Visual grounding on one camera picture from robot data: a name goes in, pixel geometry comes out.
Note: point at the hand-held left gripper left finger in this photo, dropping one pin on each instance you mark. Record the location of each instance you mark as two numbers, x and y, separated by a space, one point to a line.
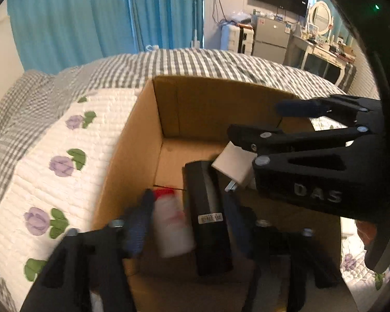
137 227

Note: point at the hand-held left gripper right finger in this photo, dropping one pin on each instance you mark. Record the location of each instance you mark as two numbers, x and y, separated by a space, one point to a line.
239 227

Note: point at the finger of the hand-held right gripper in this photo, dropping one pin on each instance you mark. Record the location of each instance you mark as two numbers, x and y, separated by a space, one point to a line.
279 172
295 108

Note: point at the white power adapter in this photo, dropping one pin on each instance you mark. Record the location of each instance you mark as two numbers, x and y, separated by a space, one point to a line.
231 165

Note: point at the brown cardboard box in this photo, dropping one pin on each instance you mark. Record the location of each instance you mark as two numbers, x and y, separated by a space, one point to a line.
195 110

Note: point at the person's right hand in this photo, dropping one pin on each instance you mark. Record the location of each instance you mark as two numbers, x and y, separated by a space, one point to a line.
365 234

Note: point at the black rectangular box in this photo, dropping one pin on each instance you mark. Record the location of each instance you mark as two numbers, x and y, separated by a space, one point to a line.
209 234

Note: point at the white bottle with red cap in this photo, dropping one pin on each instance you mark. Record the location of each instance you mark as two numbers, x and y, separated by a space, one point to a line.
173 234

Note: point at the white vanity table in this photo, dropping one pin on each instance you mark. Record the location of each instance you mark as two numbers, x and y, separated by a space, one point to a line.
321 53

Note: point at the silver refrigerator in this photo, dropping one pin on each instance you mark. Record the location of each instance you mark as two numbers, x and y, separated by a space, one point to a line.
269 39

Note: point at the oval white-framed mirror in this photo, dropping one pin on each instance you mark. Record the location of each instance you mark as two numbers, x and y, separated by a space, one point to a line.
320 18

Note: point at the white suitcase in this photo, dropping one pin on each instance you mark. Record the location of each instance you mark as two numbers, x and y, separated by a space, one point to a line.
230 38

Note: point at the grey gingham bedsheet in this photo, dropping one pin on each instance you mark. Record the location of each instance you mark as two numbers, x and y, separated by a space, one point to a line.
198 61

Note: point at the blue curtain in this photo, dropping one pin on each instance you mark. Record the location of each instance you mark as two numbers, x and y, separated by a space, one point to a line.
68 19
169 9

